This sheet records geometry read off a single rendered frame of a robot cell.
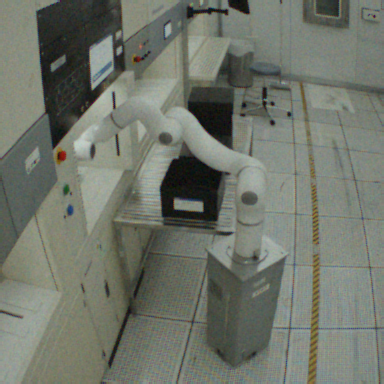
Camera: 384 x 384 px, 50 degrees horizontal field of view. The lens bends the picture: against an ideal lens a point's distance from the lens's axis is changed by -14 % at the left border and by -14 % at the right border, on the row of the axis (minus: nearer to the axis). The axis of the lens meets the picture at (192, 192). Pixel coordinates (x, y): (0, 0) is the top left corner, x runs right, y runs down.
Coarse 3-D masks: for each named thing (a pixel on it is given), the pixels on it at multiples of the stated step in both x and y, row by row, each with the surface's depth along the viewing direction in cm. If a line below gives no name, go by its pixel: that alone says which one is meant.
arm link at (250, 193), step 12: (252, 168) 187; (240, 180) 184; (252, 180) 181; (264, 180) 185; (240, 192) 181; (252, 192) 179; (264, 192) 182; (240, 204) 184; (252, 204) 182; (264, 204) 186; (240, 216) 195; (252, 216) 192
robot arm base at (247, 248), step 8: (240, 224) 197; (240, 232) 199; (248, 232) 197; (256, 232) 198; (232, 240) 215; (240, 240) 201; (248, 240) 199; (256, 240) 200; (232, 248) 211; (240, 248) 204; (248, 248) 202; (256, 248) 203; (264, 248) 210; (232, 256) 206; (240, 256) 206; (248, 256) 204; (256, 256) 205; (264, 256) 205; (248, 264) 202
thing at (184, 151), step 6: (216, 138) 279; (222, 138) 279; (228, 138) 279; (186, 144) 274; (222, 144) 273; (228, 144) 273; (180, 150) 268; (186, 150) 268; (180, 156) 263; (186, 156) 262; (192, 156) 262; (228, 174) 264
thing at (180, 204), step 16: (176, 160) 246; (192, 160) 245; (176, 176) 252; (192, 176) 250; (208, 176) 248; (224, 176) 241; (160, 192) 226; (176, 192) 224; (192, 192) 222; (208, 192) 220; (224, 192) 247; (176, 208) 229; (192, 208) 227; (208, 208) 225
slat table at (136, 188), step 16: (240, 128) 313; (160, 144) 296; (176, 144) 296; (240, 144) 294; (144, 160) 280; (160, 160) 280; (144, 176) 265; (160, 176) 265; (128, 192) 252; (144, 192) 252; (128, 208) 240; (160, 208) 240; (128, 224) 231; (144, 224) 230; (160, 224) 229; (176, 224) 228; (208, 224) 228; (224, 224) 227; (144, 256) 289; (128, 272) 253; (128, 288) 258
